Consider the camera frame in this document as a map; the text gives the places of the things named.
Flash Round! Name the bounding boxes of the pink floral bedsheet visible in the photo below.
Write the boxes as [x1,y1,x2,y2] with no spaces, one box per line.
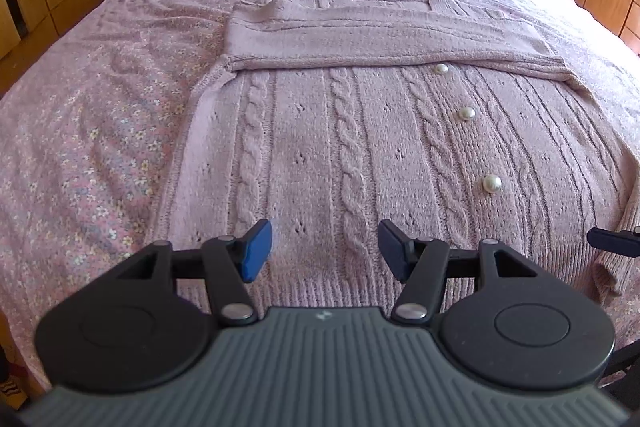
[0,0,640,388]

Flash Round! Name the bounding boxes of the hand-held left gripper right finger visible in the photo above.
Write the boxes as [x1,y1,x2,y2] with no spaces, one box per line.
[376,218,540,325]

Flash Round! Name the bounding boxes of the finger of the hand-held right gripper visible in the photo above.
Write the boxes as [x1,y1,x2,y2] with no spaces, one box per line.
[586,227,640,258]

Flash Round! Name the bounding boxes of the pink cable-knit cardigan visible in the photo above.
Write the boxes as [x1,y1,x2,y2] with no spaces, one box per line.
[144,0,640,310]

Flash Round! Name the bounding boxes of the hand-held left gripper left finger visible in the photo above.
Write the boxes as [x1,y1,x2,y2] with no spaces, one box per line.
[116,218,260,327]

